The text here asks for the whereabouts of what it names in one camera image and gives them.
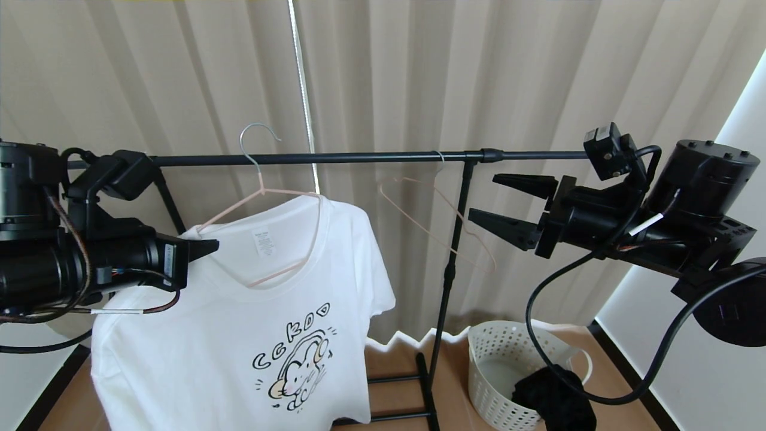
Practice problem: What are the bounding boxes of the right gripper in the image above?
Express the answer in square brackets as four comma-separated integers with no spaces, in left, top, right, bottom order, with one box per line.
[468,174,653,259]

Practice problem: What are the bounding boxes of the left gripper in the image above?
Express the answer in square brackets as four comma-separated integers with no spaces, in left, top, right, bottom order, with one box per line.
[0,233,190,312]

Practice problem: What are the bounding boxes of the white printed t-shirt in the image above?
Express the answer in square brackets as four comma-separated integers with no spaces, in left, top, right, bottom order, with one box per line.
[91,195,396,431]

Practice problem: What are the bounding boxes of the pink clothes hanger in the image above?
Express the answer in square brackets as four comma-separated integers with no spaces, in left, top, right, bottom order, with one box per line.
[378,150,497,273]
[196,123,324,288]

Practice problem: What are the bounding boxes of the white laundry basket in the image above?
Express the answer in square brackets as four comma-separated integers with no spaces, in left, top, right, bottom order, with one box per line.
[467,320,593,431]

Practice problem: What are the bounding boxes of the black clothes rack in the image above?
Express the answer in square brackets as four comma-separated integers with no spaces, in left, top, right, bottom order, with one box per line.
[66,148,590,431]

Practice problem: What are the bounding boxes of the beige curtain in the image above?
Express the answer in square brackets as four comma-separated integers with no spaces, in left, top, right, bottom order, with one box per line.
[0,0,766,354]

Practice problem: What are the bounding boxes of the black garment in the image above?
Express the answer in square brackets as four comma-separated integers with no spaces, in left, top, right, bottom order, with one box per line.
[512,365,598,431]

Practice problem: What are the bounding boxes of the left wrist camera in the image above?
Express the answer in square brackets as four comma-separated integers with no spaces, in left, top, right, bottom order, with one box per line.
[66,150,163,240]

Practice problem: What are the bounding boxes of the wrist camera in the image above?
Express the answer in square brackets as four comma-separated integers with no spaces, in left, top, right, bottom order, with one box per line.
[66,150,163,240]
[583,123,647,180]

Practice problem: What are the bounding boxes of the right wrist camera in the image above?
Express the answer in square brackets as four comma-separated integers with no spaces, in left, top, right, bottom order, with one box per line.
[583,123,647,180]

